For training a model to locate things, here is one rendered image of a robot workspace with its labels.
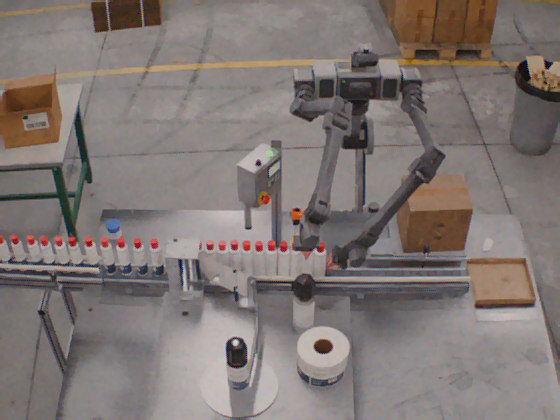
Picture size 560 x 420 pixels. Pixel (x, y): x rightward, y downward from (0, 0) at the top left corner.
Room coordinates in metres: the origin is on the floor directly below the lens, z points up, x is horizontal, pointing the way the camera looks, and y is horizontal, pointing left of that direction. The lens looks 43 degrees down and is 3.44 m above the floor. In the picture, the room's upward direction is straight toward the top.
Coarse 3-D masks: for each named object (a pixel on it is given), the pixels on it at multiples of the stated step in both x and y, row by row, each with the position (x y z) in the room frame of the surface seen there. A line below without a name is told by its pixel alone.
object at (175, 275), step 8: (168, 264) 2.16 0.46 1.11; (176, 264) 2.16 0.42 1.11; (184, 264) 2.16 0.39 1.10; (192, 264) 2.19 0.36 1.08; (168, 272) 2.16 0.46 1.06; (176, 272) 2.16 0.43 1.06; (184, 272) 2.27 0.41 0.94; (192, 272) 2.27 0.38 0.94; (168, 280) 2.16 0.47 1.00; (176, 280) 2.16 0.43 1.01; (184, 280) 2.22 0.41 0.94; (176, 288) 2.16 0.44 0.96; (184, 288) 2.17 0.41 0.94; (192, 288) 2.17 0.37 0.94; (200, 288) 2.18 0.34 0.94; (176, 296) 2.16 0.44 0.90; (184, 296) 2.16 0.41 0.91; (192, 296) 2.16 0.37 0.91; (200, 296) 2.16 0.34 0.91
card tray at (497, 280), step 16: (480, 272) 2.35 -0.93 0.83; (496, 272) 2.35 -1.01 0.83; (512, 272) 2.35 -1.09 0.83; (528, 272) 2.33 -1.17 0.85; (480, 288) 2.25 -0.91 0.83; (496, 288) 2.25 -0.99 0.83; (512, 288) 2.25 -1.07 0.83; (528, 288) 2.24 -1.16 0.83; (480, 304) 2.16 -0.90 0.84; (496, 304) 2.16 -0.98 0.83
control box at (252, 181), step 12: (264, 144) 2.48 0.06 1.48; (252, 156) 2.40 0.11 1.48; (264, 156) 2.40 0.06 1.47; (276, 156) 2.41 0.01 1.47; (240, 168) 2.34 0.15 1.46; (252, 168) 2.33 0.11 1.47; (264, 168) 2.34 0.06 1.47; (240, 180) 2.34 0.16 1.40; (252, 180) 2.31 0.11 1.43; (264, 180) 2.34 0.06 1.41; (240, 192) 2.35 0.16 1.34; (252, 192) 2.31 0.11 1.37; (264, 192) 2.33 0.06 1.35; (252, 204) 2.31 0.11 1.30
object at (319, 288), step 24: (144, 288) 2.27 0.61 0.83; (168, 288) 2.26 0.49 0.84; (264, 288) 2.25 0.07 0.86; (288, 288) 2.25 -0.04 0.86; (336, 288) 2.25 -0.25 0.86; (360, 288) 2.25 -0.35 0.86; (384, 288) 2.25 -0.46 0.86; (408, 288) 2.24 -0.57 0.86; (432, 288) 2.24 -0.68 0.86; (456, 288) 2.24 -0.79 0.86
